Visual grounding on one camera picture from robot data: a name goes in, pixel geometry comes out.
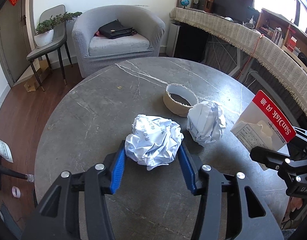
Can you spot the black handbag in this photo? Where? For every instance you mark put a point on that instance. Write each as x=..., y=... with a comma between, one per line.
x=114, y=30

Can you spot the grey door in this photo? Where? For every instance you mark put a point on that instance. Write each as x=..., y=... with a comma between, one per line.
x=14, y=41

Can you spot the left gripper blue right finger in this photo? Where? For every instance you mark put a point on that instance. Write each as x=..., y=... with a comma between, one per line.
x=188, y=168

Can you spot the potted green plant white pot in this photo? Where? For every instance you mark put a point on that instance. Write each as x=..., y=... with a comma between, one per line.
x=45, y=30

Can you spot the white tape roll on floor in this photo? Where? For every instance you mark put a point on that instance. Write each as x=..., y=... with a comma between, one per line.
x=16, y=192

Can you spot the grey armchair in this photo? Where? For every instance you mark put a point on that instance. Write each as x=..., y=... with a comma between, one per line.
x=96, y=52

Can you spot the brown cardboard tape roll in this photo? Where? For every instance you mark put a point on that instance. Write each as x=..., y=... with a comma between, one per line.
x=179, y=99

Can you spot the wooden desk shelf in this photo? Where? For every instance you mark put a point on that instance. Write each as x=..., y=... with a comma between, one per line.
x=294, y=40

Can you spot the grey dining chair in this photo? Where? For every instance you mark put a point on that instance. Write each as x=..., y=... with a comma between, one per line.
x=59, y=40

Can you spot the round grey coffee table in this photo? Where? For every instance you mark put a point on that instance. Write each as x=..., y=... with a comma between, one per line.
x=237, y=198

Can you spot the white paper ball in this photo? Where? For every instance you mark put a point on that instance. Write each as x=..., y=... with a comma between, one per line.
x=154, y=141

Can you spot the small blue globe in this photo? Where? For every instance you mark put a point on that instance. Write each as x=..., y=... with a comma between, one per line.
x=184, y=3

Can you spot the SanDisk red white package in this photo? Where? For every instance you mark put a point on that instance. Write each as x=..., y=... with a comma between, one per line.
x=263, y=124

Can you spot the beige fringed desk cloth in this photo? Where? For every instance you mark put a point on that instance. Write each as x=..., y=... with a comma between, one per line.
x=268, y=54

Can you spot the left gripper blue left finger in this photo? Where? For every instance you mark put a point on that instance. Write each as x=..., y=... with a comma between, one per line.
x=117, y=169

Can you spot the black computer monitor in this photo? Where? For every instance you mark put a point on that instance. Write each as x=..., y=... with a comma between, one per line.
x=239, y=10

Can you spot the dark dining table leg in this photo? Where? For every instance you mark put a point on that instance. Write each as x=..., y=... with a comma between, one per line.
x=11, y=173

